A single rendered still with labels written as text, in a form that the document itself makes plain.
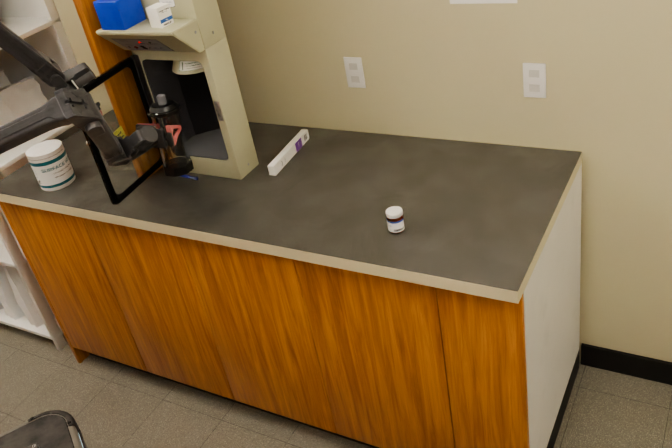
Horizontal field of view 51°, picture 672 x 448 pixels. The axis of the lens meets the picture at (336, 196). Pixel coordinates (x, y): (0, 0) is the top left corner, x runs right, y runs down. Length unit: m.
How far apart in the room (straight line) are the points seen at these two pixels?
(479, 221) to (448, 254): 0.17
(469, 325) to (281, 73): 1.24
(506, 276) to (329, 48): 1.11
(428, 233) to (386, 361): 0.44
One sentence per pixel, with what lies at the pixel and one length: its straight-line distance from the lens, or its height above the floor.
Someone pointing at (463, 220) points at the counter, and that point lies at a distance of 2.03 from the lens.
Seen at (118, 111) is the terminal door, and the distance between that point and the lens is 2.41.
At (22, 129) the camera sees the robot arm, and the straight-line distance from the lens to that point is 1.81.
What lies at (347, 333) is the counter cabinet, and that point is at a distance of 2.20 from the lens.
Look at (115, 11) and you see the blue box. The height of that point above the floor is 1.57.
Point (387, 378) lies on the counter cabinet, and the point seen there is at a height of 0.46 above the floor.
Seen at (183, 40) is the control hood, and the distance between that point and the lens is 2.19.
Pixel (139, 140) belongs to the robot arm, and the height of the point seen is 1.24.
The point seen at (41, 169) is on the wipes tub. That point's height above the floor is 1.03.
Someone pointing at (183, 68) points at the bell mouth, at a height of 1.34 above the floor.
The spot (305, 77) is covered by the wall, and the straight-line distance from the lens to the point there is 2.65.
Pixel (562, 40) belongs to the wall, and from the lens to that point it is 2.23.
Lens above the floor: 2.09
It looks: 31 degrees down
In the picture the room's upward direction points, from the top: 11 degrees counter-clockwise
